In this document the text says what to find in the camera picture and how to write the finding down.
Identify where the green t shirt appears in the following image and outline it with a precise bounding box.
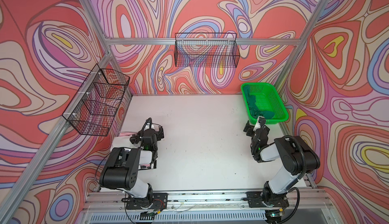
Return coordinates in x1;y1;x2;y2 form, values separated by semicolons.
245;85;276;120

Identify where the black wire basket back wall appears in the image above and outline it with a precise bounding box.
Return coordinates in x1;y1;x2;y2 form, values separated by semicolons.
174;32;241;68

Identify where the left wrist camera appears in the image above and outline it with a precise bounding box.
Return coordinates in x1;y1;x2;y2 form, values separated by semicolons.
144;123;161;132

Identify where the black white folded t shirt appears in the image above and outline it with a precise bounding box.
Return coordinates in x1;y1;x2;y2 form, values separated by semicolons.
138;162;157;170

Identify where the aluminium frame post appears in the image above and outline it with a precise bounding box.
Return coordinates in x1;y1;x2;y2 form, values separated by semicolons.
274;0;330;94
70;0;133;98

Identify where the black wire basket left wall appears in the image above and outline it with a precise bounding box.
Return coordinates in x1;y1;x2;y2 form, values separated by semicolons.
62;65;130;137

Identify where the green plastic basket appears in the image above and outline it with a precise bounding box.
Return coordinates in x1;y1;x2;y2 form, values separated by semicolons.
241;82;289;124

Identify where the white vented cable duct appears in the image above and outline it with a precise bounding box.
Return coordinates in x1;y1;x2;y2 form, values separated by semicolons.
83;210;267;224

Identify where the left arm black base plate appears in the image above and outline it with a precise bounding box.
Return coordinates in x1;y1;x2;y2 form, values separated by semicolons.
124;192;168;211

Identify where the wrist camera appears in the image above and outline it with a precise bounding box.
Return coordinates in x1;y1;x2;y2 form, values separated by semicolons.
253;116;266;131
144;123;161;132

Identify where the aluminium frame right post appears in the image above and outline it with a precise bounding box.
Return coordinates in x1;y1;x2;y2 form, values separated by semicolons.
274;0;330;94

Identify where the aluminium frame left bar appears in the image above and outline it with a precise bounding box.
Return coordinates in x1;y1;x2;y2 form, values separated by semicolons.
1;52;112;224

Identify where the black wire basket wall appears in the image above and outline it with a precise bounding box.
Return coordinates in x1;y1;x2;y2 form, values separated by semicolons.
62;65;130;137
174;32;241;68

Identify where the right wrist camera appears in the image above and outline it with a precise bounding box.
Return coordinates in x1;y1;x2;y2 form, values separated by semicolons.
253;116;266;131

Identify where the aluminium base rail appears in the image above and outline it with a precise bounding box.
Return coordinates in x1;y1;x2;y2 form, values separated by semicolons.
82;188;334;213

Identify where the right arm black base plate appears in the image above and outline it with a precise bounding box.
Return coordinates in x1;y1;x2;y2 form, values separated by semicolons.
245;192;289;208

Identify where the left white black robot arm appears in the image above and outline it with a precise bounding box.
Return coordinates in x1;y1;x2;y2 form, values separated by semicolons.
98;118;164;209

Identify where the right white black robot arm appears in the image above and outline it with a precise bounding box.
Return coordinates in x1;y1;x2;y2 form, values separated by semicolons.
243;122;320;208

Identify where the aluminium frame left post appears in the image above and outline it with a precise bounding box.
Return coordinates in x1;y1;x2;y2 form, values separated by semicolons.
70;0;133;98

